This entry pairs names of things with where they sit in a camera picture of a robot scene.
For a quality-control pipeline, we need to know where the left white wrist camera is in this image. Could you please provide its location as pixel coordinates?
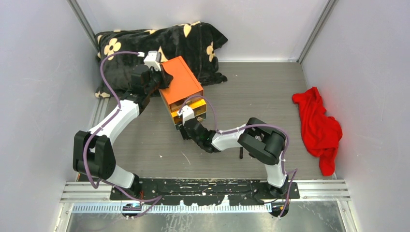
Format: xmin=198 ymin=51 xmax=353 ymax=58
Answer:
xmin=136 ymin=51 xmax=162 ymax=72

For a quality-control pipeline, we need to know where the black floral blanket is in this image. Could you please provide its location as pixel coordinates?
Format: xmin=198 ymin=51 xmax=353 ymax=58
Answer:
xmin=95 ymin=21 xmax=228 ymax=98

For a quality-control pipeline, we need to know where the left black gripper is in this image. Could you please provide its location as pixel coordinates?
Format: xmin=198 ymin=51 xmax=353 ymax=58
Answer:
xmin=145 ymin=66 xmax=173 ymax=95

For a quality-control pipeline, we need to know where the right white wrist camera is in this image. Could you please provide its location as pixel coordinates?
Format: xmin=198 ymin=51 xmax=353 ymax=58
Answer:
xmin=177 ymin=105 xmax=195 ymax=125

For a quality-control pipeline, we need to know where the orange drawer organizer box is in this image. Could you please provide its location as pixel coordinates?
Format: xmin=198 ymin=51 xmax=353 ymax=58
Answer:
xmin=160 ymin=56 xmax=207 ymax=130

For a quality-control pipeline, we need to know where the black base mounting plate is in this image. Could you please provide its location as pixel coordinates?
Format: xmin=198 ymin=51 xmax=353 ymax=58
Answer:
xmin=110 ymin=178 xmax=300 ymax=206

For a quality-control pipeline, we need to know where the red cloth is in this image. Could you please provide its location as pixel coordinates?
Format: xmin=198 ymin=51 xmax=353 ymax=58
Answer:
xmin=292 ymin=87 xmax=343 ymax=176

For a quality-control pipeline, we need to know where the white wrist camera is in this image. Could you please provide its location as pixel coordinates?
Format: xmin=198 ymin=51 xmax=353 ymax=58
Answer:
xmin=177 ymin=105 xmax=195 ymax=125
xmin=136 ymin=51 xmax=162 ymax=72

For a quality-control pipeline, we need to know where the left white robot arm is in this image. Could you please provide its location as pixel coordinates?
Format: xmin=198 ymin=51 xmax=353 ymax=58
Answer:
xmin=73 ymin=64 xmax=173 ymax=200

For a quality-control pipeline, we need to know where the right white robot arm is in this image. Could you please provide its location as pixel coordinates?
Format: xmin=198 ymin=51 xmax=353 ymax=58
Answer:
xmin=179 ymin=117 xmax=289 ymax=199

